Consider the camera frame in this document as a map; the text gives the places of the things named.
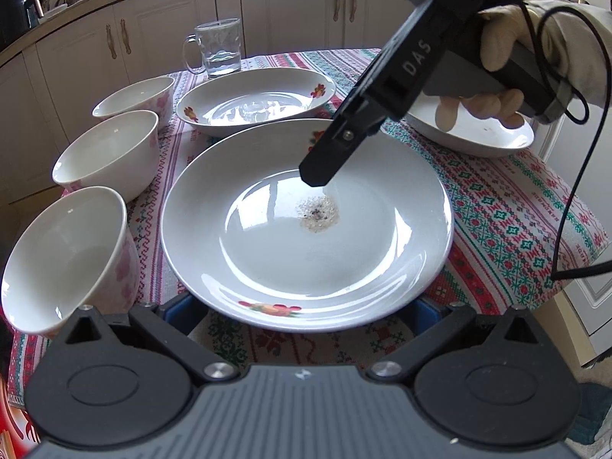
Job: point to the black air fryer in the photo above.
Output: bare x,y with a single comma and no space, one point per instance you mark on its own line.
12,14

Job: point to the white floral deep plate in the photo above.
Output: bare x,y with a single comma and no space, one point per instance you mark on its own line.
229,100

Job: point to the clear glass mug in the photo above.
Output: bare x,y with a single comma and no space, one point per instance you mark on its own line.
220,48

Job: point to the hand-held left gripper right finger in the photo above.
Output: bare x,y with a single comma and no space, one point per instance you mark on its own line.
430,313

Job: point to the patterned red green tablecloth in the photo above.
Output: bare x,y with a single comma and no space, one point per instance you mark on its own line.
502,210

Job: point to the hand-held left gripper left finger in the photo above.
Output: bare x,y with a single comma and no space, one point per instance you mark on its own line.
178,313

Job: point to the large white floral plate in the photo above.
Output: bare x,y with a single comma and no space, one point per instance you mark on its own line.
267,258

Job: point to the person's right hand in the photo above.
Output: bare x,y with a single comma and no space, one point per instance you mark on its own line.
550,33

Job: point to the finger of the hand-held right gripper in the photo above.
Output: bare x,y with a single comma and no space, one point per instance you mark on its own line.
330,162

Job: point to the white side cabinet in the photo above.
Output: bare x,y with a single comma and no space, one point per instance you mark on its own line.
588,306

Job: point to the red gift box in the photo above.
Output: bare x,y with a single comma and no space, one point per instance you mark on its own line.
14,420

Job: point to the white pink-flowered bowl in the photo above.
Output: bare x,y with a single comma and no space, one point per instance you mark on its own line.
134,98
105,153
62,248

